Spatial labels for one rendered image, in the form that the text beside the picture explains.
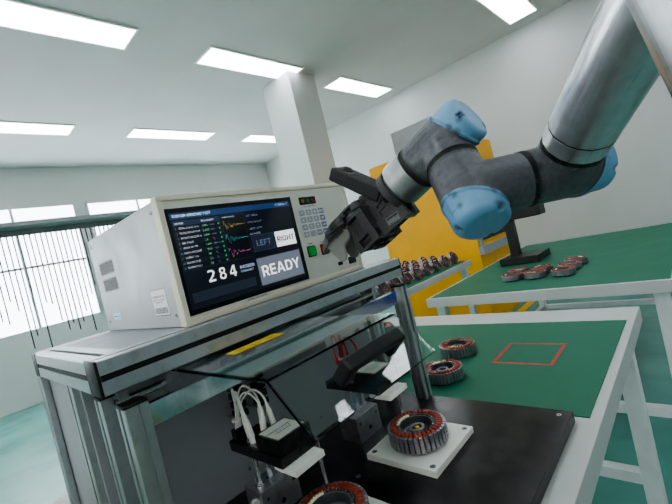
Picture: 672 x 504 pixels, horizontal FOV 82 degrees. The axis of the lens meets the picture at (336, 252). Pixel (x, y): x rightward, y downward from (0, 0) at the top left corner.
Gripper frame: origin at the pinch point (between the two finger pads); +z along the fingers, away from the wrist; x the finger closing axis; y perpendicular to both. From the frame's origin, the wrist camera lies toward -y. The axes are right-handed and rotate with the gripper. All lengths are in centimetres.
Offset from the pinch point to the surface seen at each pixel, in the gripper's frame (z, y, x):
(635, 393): 3, 76, 93
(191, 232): 1.1, -8.4, -24.5
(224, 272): 4.3, -1.7, -20.5
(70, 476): 52, 11, -42
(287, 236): 2.6, -5.1, -5.4
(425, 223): 150, -67, 327
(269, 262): 4.4, -1.5, -11.1
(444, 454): 3.7, 42.9, 1.1
